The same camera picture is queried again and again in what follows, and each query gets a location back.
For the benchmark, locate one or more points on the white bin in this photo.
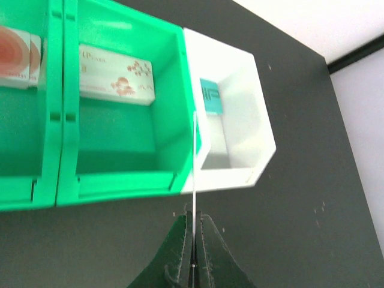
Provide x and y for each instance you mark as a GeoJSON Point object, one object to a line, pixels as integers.
{"type": "Point", "coordinates": [234, 148]}

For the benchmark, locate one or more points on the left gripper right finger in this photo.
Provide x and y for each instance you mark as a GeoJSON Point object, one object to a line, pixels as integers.
{"type": "Point", "coordinates": [216, 266]}

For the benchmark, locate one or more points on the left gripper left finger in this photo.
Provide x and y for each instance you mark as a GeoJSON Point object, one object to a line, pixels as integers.
{"type": "Point", "coordinates": [171, 266]}

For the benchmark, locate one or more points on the black frame post right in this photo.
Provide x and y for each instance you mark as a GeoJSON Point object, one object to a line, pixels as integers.
{"type": "Point", "coordinates": [356, 55]}

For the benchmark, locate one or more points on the red circle card in bin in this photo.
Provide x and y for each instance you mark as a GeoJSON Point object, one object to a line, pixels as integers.
{"type": "Point", "coordinates": [20, 58]}

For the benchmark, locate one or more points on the green bin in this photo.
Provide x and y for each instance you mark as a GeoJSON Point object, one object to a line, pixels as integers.
{"type": "Point", "coordinates": [114, 150]}
{"type": "Point", "coordinates": [32, 119]}

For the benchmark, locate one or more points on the white card in bin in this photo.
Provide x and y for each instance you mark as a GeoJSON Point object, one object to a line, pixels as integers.
{"type": "Point", "coordinates": [111, 76]}

